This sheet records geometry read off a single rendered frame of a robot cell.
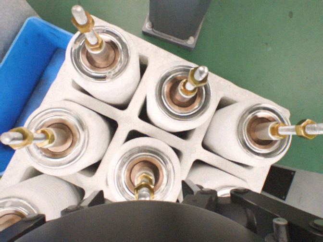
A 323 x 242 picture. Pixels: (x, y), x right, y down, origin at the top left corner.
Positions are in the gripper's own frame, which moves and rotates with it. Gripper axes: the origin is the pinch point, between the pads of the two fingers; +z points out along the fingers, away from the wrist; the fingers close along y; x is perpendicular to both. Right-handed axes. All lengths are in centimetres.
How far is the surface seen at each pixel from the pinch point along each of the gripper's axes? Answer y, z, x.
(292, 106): 42, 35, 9
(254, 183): 17.9, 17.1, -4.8
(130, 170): -1.7, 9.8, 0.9
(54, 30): -15.6, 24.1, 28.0
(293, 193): 25.3, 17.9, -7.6
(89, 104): -7.9, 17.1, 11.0
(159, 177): 1.8, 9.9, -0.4
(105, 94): -4.4, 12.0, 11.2
